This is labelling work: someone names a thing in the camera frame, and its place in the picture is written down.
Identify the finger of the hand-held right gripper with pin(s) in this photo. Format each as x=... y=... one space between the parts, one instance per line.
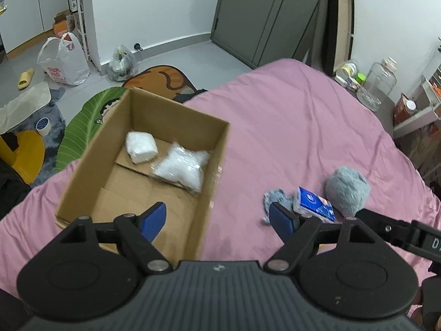
x=389 y=228

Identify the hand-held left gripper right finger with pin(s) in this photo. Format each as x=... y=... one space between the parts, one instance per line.
x=282 y=222

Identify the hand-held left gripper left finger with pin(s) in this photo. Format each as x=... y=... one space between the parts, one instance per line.
x=154 y=218

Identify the blue-grey small cloth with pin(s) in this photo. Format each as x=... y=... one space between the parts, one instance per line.
x=275 y=198

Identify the blue tissue packet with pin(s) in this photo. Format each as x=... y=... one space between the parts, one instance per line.
x=313 y=203

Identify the grey fluffy plush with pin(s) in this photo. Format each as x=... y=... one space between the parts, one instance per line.
x=348 y=189

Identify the brown cardboard box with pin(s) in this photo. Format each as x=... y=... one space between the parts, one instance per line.
x=210 y=179

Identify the white wrapped soft packet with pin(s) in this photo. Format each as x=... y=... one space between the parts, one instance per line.
x=140 y=147

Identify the clear bag of white stuffing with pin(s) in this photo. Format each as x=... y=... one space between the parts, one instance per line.
x=181 y=169

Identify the pink bedsheet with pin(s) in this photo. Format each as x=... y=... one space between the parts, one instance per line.
x=293 y=127

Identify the white side desk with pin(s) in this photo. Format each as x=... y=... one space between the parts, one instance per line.
x=417 y=119

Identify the green leaf cartoon rug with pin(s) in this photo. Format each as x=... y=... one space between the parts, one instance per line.
x=82 y=124

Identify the orange brown bag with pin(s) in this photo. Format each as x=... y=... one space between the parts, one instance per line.
x=401 y=110

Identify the yellow stand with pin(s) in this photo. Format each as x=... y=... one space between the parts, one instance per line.
x=29 y=155

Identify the orange cat rug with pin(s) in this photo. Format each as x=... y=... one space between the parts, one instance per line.
x=158 y=77

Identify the grey fluffy rug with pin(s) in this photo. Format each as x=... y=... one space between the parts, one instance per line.
x=58 y=113

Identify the tape roll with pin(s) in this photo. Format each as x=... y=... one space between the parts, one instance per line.
x=43 y=126

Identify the black clothing pile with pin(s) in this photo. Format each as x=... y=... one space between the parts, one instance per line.
x=12 y=193

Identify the large clear jar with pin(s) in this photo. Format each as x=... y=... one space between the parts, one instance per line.
x=377 y=84

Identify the green lid bottle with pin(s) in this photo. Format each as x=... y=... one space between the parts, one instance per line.
x=360 y=78

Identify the clear plastic trash bag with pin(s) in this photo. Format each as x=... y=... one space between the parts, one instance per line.
x=122 y=63

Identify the white cup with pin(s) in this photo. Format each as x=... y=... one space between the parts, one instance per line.
x=346 y=70

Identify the beige floor mat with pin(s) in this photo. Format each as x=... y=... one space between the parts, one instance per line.
x=24 y=105

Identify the white plastic shopping bag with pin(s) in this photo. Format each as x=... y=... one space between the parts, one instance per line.
x=65 y=62

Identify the yellow slipper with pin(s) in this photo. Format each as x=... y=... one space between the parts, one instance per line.
x=26 y=79

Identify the black framed board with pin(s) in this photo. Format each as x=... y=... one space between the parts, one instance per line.
x=332 y=27

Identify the grey door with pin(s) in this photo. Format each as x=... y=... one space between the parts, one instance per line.
x=262 y=17

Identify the white metal rack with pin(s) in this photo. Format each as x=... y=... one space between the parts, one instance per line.
x=82 y=24

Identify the orange cardboard box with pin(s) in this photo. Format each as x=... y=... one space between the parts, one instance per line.
x=62 y=26

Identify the white cabinet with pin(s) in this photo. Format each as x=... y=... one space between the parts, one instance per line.
x=31 y=10

